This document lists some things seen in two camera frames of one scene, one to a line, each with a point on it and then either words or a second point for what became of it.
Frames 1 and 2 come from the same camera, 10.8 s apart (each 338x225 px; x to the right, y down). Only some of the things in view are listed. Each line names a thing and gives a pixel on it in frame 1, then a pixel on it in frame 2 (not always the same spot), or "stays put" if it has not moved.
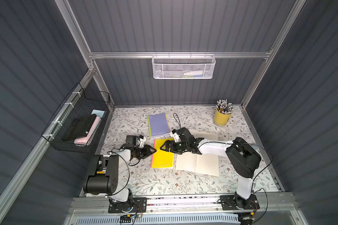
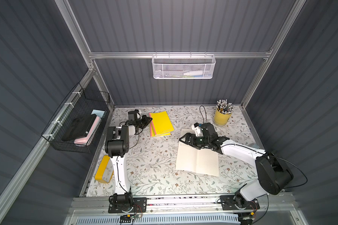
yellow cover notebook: [162, 159] -> [161, 123]
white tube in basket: [193, 73] stays put
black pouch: [80, 127] stays put
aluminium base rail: [274, 204] stays put
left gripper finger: [149, 149] -> [147, 120]
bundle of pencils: [224, 107] stays put
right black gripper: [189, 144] -> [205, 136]
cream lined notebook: [198, 163] stays put
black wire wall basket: [77, 126] stays put
